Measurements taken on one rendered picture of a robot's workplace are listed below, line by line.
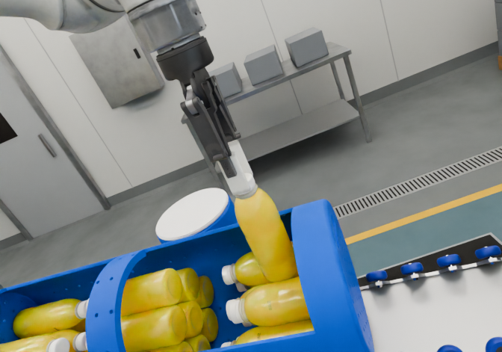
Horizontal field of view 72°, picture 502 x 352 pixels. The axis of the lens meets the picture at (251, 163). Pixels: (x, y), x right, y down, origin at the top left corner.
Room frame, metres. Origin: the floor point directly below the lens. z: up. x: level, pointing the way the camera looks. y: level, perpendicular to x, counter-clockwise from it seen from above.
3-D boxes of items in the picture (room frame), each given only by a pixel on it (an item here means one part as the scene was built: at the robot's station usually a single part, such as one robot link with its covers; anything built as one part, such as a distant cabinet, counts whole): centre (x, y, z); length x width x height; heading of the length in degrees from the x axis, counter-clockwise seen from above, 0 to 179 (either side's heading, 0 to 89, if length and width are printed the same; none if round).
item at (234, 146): (0.53, 0.02, 1.36); 0.03 x 0.01 x 0.07; 74
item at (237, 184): (0.49, 0.03, 1.36); 0.03 x 0.01 x 0.07; 74
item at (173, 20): (0.51, 0.02, 1.59); 0.09 x 0.09 x 0.06
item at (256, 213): (0.51, 0.03, 1.23); 0.07 x 0.07 x 0.19
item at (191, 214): (1.08, 0.26, 1.03); 0.28 x 0.28 x 0.01
